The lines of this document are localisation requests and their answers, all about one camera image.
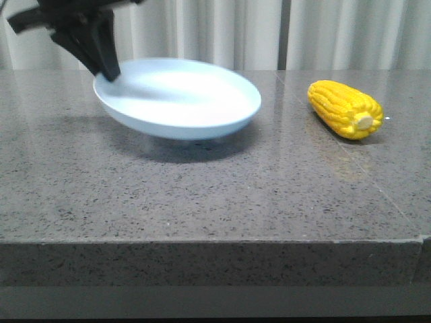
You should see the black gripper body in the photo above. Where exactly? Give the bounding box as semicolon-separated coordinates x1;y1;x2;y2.
7;1;141;34

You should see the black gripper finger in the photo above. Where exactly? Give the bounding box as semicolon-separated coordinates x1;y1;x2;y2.
86;9;121;81
51;30;100;75

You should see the light blue round plate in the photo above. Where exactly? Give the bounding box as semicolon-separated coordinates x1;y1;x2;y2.
93;58;262;141

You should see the yellow corn cob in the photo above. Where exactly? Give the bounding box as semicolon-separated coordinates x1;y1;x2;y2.
307;80;384;140

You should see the white pleated curtain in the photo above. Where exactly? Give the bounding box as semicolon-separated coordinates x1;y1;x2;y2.
0;0;431;71

